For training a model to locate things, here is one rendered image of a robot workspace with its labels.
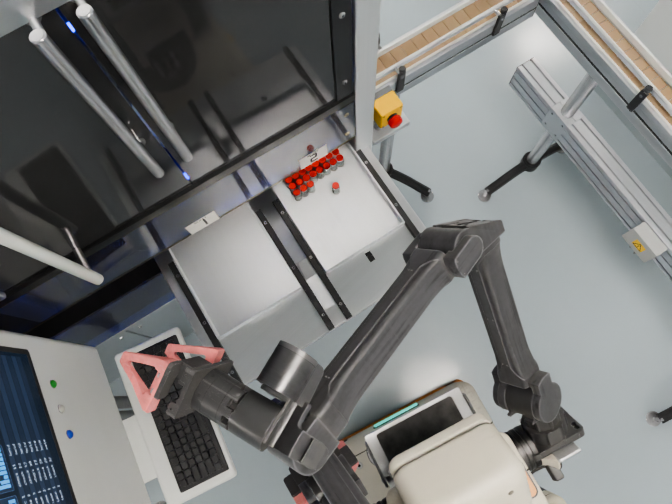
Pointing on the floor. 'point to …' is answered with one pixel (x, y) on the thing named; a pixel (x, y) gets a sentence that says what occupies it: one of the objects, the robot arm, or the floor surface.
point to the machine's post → (364, 68)
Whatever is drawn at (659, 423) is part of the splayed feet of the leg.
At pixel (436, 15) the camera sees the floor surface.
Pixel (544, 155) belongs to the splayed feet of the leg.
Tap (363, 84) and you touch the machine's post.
